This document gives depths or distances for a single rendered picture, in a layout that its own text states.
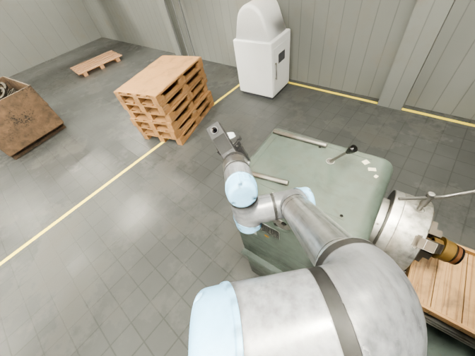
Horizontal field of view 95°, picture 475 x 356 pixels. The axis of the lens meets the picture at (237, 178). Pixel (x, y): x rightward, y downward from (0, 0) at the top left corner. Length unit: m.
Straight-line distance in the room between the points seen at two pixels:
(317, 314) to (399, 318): 0.06
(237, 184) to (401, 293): 0.34
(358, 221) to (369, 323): 0.71
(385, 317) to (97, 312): 2.45
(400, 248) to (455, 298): 0.41
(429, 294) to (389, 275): 1.05
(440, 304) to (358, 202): 0.57
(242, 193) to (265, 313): 0.32
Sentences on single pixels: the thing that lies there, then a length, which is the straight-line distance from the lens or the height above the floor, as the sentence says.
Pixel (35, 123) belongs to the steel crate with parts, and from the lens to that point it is 4.98.
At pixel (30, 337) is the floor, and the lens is 2.92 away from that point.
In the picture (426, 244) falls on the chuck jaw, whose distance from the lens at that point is 1.04.
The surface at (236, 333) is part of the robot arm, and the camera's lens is 0.22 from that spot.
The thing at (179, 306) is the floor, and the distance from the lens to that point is 2.20.
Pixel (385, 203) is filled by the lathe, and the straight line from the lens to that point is 1.08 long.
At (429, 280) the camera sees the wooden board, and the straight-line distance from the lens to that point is 1.35.
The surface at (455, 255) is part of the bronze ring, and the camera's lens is 1.18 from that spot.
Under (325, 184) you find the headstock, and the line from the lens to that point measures 0.98.
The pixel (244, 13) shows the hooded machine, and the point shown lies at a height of 1.18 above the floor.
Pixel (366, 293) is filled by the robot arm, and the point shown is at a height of 1.80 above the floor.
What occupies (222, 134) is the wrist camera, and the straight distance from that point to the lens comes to 0.65.
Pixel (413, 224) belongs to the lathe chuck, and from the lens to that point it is 1.01.
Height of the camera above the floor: 2.02
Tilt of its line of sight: 50 degrees down
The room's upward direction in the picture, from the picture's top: 13 degrees counter-clockwise
